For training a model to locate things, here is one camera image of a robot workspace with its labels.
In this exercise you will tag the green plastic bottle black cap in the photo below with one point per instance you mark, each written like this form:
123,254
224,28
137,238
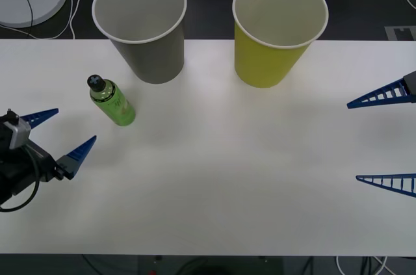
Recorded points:
113,102

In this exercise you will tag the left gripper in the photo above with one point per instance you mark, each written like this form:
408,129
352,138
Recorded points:
29,167

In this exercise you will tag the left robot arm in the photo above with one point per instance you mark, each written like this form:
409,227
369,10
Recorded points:
19,132

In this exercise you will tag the grey plastic bin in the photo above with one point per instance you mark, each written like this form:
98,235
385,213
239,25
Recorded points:
156,60

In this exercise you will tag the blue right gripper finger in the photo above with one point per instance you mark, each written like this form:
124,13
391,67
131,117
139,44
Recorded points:
386,94
403,184

